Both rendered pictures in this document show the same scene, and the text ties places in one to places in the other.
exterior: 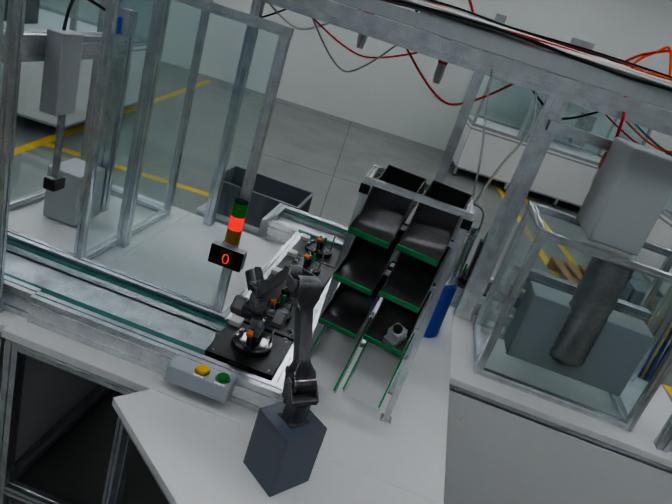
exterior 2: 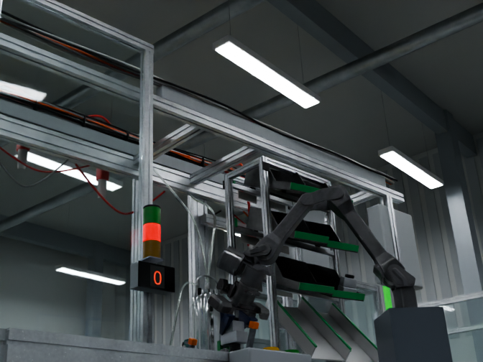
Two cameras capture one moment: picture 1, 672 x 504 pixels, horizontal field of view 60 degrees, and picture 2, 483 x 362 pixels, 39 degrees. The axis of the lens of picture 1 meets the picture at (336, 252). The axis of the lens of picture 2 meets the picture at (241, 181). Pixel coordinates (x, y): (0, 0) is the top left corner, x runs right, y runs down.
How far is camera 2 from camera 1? 2.16 m
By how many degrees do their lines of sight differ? 67
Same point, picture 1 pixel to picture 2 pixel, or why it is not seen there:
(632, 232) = (321, 258)
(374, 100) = not seen: outside the picture
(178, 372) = (262, 353)
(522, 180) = (201, 272)
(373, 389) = (356, 353)
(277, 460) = (443, 337)
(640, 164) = not seen: hidden behind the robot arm
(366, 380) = not seen: hidden behind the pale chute
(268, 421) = (408, 309)
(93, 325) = (119, 347)
